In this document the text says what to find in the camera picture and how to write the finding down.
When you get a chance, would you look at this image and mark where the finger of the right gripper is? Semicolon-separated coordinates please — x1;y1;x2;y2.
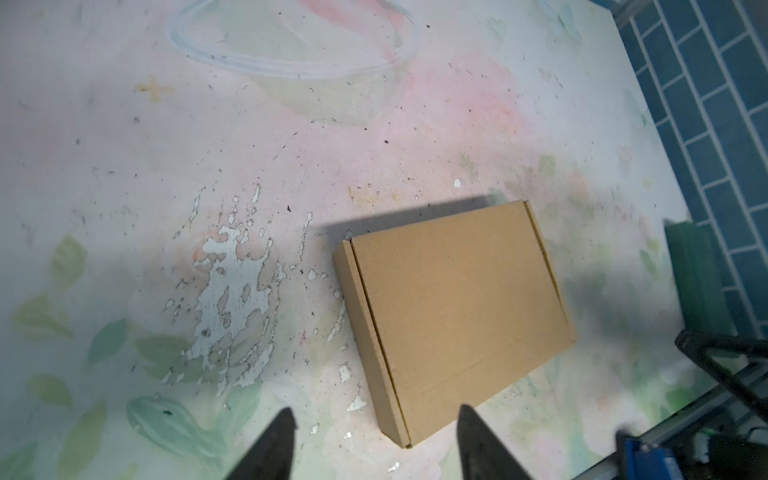
675;329;767;422

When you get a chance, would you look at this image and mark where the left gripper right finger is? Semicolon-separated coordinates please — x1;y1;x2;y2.
456;404;532;480

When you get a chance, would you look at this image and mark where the brown cardboard paper box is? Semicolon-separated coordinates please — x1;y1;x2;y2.
333;200;576;448

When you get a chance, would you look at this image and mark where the blue black stapler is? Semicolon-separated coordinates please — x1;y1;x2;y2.
615;431;684;480

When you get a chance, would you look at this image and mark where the dark green phone case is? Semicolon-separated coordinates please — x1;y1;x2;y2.
664;222;733;335

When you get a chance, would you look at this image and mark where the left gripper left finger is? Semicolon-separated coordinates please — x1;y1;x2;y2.
226;408;297;480

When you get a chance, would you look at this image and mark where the aluminium front rail frame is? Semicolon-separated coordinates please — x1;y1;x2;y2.
576;386;754;479

